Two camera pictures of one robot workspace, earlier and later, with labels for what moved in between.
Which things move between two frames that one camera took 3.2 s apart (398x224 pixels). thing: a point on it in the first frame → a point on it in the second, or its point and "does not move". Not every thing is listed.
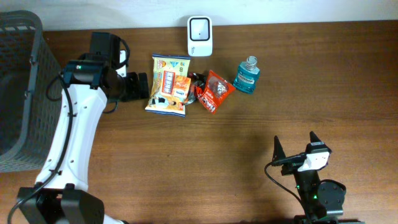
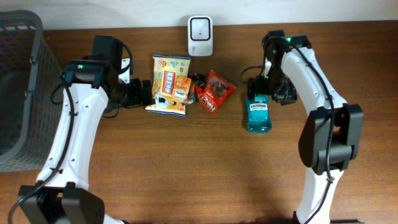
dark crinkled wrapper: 197,79 does not move
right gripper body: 290,168 → 275,83
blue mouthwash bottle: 247,75 → 259,116
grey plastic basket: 30,123 does not move
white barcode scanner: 199,36 does not move
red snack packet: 214,91 does not move
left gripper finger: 143,88 → 147,93
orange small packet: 182,85 does not move
